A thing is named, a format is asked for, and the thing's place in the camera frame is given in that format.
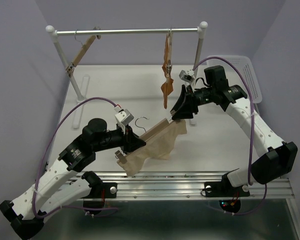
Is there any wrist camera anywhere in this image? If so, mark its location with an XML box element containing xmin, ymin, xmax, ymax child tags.
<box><xmin>114</xmin><ymin>104</ymin><xmax>134</xmax><ymax>132</ymax></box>
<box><xmin>179</xmin><ymin>69</ymin><xmax>195</xmax><ymax>84</ymax></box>

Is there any cream beige underwear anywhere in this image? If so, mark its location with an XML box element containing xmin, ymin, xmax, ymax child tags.
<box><xmin>117</xmin><ymin>119</ymin><xmax>189</xmax><ymax>179</ymax></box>

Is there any white plastic basket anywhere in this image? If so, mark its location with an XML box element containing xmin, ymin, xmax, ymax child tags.
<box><xmin>206</xmin><ymin>55</ymin><xmax>263</xmax><ymax>104</ymax></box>

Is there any silver and white clothes rack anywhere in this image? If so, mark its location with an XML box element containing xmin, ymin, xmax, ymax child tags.
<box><xmin>45</xmin><ymin>21</ymin><xmax>209</xmax><ymax>130</ymax></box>

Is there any brown underwear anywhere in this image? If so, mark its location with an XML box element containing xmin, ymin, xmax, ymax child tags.
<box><xmin>160</xmin><ymin>35</ymin><xmax>174</xmax><ymax>109</ymax></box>

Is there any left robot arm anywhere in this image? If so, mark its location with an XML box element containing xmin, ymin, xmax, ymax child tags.
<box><xmin>0</xmin><ymin>118</ymin><xmax>146</xmax><ymax>240</ymax></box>

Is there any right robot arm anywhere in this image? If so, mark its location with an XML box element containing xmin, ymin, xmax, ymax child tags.
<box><xmin>170</xmin><ymin>65</ymin><xmax>298</xmax><ymax>198</ymax></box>

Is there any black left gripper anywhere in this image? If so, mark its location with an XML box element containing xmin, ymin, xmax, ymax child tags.
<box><xmin>94</xmin><ymin>122</ymin><xmax>147</xmax><ymax>154</ymax></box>

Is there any empty wooden clip hanger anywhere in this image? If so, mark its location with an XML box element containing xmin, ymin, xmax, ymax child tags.
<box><xmin>65</xmin><ymin>29</ymin><xmax>101</xmax><ymax>78</ymax></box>

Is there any beige clip hanger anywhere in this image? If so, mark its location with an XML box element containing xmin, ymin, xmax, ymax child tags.
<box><xmin>113</xmin><ymin>116</ymin><xmax>182</xmax><ymax>166</ymax></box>

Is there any aluminium mounting rail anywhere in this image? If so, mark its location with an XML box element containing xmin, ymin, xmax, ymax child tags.
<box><xmin>96</xmin><ymin>171</ymin><xmax>295</xmax><ymax>202</ymax></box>

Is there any hanger holding brown underwear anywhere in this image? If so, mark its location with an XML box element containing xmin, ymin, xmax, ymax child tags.
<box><xmin>166</xmin><ymin>28</ymin><xmax>173</xmax><ymax>84</ymax></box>

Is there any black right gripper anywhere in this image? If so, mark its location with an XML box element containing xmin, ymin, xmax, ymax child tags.
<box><xmin>169</xmin><ymin>84</ymin><xmax>216</xmax><ymax>121</ymax></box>

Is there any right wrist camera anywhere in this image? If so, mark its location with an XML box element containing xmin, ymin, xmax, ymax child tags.
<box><xmin>179</xmin><ymin>69</ymin><xmax>195</xmax><ymax>84</ymax></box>

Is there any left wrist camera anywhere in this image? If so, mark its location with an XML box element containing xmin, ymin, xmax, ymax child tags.
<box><xmin>114</xmin><ymin>104</ymin><xmax>134</xmax><ymax>132</ymax></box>

